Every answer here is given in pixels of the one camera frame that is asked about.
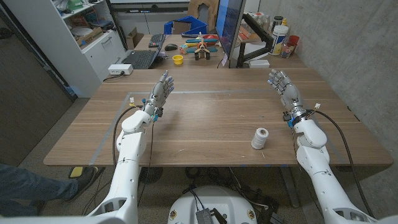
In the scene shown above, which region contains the small white box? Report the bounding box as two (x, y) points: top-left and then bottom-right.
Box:
(248, 58), (271, 69)

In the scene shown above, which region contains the printed cardboard box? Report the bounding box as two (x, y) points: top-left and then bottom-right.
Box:
(76, 27), (104, 47)

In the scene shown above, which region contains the flat brown cardboard box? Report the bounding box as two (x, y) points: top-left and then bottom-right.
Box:
(238, 24), (262, 43)

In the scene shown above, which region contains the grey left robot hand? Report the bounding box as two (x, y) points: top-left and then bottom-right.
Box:
(143, 70), (175, 117)

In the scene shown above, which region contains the white power strip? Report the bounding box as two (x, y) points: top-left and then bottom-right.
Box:
(108, 63), (134, 76)

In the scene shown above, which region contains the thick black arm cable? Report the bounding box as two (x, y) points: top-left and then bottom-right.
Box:
(111, 105), (141, 169)
(306, 109), (376, 218)

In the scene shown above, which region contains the white labelled canister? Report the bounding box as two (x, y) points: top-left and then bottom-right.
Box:
(269, 24), (289, 57)

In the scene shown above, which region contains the black round fan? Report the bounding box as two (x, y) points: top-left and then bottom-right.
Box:
(141, 167), (164, 184)

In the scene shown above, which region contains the white shelf cabinet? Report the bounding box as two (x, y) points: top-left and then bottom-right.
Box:
(2, 0), (128, 99)

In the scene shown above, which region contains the blue plastic bin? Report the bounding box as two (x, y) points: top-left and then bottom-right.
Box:
(164, 15), (208, 35)

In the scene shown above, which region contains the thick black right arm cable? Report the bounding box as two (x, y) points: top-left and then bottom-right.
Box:
(306, 109), (376, 218)

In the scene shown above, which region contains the green box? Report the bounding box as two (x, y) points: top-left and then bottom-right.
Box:
(67, 0), (85, 10)

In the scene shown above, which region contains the dark-lidded jar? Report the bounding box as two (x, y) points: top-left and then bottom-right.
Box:
(272, 16), (284, 32)

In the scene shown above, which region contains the clear glass jar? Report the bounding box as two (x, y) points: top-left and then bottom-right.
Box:
(280, 42), (295, 59)

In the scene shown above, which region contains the grey metal table leg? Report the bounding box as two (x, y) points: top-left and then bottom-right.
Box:
(279, 166), (301, 208)

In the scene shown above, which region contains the white bowl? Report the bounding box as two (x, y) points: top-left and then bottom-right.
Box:
(70, 27), (94, 37)

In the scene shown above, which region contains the person's leg in jeans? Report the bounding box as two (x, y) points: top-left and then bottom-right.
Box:
(0, 163), (80, 217)

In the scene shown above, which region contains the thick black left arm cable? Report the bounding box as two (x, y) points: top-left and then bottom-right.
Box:
(111, 105), (141, 169)

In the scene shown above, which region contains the large flat monitor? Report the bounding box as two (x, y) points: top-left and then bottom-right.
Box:
(215, 0), (246, 68)

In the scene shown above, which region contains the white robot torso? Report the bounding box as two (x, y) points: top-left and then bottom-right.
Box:
(167, 185), (258, 224)

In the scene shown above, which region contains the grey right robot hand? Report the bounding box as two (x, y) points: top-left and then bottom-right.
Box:
(267, 68), (305, 114)

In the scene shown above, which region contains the wooden toy airplane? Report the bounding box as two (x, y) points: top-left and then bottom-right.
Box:
(185, 31), (220, 61)

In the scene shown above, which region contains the open brown cardboard box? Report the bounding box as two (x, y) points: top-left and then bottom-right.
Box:
(126, 27), (145, 50)

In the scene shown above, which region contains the black laptop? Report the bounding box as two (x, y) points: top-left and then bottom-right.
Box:
(122, 32), (167, 70)

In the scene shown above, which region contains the black keyboard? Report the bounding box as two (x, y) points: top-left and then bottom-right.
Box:
(148, 33), (167, 49)

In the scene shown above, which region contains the white string spool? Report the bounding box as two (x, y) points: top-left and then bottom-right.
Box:
(251, 127), (270, 151)

